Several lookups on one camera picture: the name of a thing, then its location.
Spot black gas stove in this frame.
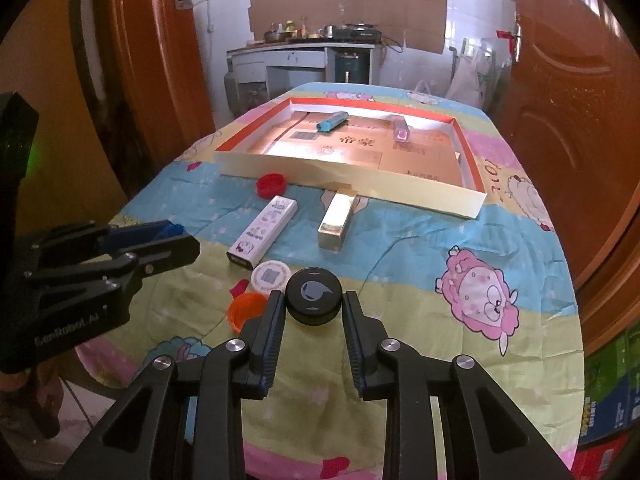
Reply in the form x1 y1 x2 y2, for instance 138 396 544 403
332 22 382 43

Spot shallow cardboard tray box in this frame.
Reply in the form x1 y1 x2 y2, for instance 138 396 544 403
214 97 488 220

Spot grey kitchen counter cabinet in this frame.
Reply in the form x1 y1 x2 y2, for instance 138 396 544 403
227 40 386 116

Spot blue cardboard carton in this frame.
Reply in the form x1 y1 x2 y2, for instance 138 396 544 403
577 380 633 446

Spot shiny gold box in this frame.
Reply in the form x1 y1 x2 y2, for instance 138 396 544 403
317 192 357 252

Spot metal door handle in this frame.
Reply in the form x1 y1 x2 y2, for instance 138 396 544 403
510 15 523 66

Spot cardboard sheet on wall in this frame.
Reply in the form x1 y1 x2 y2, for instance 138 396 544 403
248 0 447 56

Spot dark orange bottle cap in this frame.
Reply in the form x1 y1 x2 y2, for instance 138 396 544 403
256 172 289 197

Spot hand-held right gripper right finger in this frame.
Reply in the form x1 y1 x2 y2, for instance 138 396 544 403
341 290 573 480

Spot light orange bottle cap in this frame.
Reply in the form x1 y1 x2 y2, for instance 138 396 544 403
226 292 269 335

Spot sheep printed blanket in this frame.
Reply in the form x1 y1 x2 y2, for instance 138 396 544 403
102 81 586 480

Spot white bottle cap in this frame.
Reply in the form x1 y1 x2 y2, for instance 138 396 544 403
250 259 293 295

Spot white printed slim box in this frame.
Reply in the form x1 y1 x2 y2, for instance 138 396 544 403
226 196 300 270

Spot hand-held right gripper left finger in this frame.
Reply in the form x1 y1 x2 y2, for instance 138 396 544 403
62 289 287 480

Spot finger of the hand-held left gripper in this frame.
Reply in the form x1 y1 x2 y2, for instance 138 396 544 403
22 234 202 306
30 220 173 263

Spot teal slim box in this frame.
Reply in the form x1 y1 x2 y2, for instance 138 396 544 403
316 111 350 132

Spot red cardboard carton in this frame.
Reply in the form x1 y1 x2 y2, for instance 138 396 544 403
570 432 631 480

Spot black bottle cap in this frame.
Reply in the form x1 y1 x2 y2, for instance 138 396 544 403
285 266 344 327

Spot green cardboard carton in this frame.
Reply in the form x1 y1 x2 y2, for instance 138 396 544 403
582 325 640 401

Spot large white plastic bag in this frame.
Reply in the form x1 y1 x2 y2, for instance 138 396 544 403
445 50 493 108

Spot brown wooden door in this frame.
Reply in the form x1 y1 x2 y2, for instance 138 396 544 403
492 0 640 356
117 0 217 178

